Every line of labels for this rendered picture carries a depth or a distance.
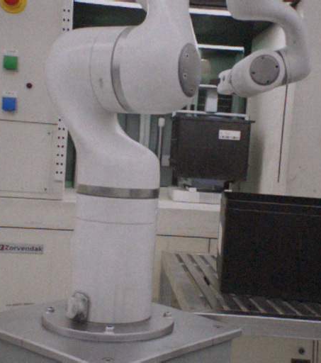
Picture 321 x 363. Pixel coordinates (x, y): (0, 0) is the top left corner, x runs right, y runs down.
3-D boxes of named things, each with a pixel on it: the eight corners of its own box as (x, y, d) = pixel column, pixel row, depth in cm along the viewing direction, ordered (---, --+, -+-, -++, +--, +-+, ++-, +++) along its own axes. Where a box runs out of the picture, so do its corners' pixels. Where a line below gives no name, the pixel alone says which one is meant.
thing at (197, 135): (168, 190, 181) (176, 80, 180) (162, 186, 201) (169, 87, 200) (251, 196, 183) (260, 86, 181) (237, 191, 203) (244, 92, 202)
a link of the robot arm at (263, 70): (268, 52, 141) (227, 63, 140) (285, 42, 128) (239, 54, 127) (276, 90, 142) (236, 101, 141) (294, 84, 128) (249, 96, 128)
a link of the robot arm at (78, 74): (130, 199, 83) (142, 15, 82) (23, 187, 92) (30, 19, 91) (173, 196, 94) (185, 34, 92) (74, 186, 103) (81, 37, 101)
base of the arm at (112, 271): (108, 352, 79) (119, 203, 78) (13, 318, 91) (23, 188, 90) (200, 325, 93) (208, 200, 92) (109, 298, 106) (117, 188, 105)
